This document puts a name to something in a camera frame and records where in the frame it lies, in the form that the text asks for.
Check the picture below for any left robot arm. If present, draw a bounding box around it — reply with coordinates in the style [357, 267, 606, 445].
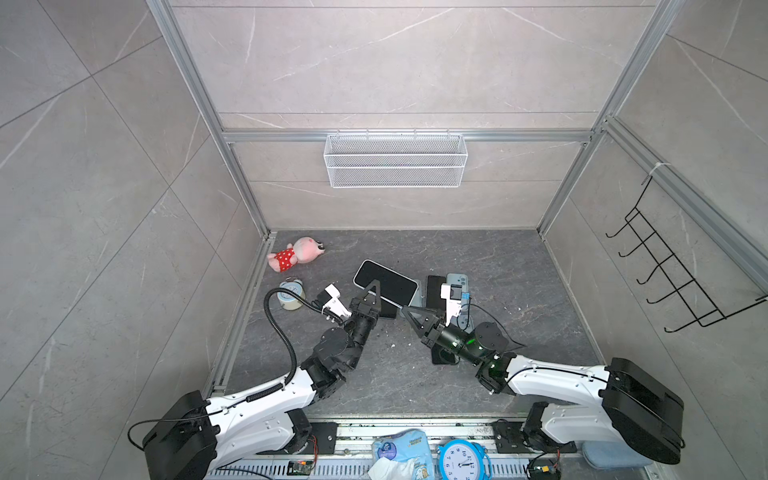
[136, 280, 381, 479]

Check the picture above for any black wire hook rack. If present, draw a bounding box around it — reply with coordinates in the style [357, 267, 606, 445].
[604, 175, 767, 334]

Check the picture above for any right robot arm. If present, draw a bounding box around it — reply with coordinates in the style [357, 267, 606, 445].
[401, 307, 685, 465]

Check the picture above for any blue alarm clock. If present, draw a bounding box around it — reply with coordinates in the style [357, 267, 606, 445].
[438, 439, 492, 480]

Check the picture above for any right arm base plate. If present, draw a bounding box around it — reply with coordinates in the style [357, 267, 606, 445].
[491, 419, 578, 454]

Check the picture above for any blue tissue pack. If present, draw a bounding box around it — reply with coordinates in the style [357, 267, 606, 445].
[367, 429, 435, 480]

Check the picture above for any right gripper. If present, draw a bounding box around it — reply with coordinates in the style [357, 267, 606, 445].
[404, 306, 485, 371]

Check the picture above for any small cream alarm clock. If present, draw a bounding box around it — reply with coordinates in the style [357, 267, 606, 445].
[277, 278, 305, 311]

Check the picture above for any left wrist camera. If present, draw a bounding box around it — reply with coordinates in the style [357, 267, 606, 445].
[318, 284, 351, 325]

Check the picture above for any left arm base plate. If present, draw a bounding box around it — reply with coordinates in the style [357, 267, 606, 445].
[281, 422, 339, 455]

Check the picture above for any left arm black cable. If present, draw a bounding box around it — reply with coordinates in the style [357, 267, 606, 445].
[263, 287, 328, 385]

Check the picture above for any pink plush toy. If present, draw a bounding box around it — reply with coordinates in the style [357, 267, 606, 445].
[267, 237, 325, 272]

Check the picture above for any white wire mesh basket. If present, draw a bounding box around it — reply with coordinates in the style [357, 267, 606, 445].
[323, 133, 469, 189]

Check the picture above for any light case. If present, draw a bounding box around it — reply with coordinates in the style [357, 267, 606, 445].
[441, 273, 470, 301]
[409, 282, 426, 307]

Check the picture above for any phone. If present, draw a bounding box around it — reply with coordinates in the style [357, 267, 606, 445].
[379, 302, 398, 319]
[353, 259, 419, 308]
[431, 350, 457, 365]
[424, 275, 446, 312]

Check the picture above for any grey blue pouch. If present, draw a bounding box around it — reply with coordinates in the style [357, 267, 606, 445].
[581, 441, 653, 470]

